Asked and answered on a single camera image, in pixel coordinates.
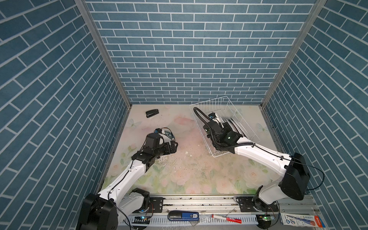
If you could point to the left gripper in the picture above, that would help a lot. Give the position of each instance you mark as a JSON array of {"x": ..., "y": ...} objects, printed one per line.
[{"x": 173, "y": 148}]

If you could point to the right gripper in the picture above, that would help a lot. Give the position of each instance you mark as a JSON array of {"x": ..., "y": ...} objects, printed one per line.
[{"x": 226, "y": 128}]

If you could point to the white wire dish rack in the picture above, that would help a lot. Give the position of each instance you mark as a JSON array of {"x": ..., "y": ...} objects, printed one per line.
[{"x": 221, "y": 125}]

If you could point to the white plate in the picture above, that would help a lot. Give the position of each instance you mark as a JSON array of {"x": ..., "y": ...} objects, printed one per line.
[
  {"x": 168, "y": 133},
  {"x": 236, "y": 126},
  {"x": 242, "y": 127},
  {"x": 228, "y": 125}
]

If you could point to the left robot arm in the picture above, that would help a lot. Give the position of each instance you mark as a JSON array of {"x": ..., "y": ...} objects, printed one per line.
[{"x": 112, "y": 205}]

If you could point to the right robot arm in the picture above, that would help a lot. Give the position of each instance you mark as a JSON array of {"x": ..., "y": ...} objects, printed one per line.
[{"x": 293, "y": 171}]

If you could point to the black stapler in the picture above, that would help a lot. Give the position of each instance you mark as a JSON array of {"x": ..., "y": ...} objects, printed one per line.
[{"x": 152, "y": 113}]

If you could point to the blue black handheld device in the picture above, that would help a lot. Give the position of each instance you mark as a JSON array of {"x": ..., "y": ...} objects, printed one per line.
[{"x": 178, "y": 215}]

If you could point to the left controller board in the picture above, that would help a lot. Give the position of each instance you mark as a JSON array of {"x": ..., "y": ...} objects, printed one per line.
[{"x": 141, "y": 220}]

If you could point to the controller board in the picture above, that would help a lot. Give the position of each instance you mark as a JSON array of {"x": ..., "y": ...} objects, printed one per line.
[
  {"x": 141, "y": 220},
  {"x": 265, "y": 219}
]

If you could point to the right controller board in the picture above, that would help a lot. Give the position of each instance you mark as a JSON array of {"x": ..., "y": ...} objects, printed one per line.
[{"x": 265, "y": 219}]

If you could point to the white toothpaste box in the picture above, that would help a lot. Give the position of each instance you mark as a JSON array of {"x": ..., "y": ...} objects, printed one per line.
[{"x": 298, "y": 220}]

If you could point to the red handled screwdriver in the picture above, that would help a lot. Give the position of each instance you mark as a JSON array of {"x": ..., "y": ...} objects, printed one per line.
[{"x": 229, "y": 219}]

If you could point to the aluminium mounting rail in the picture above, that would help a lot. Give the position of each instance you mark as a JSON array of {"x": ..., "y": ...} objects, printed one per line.
[{"x": 238, "y": 207}]

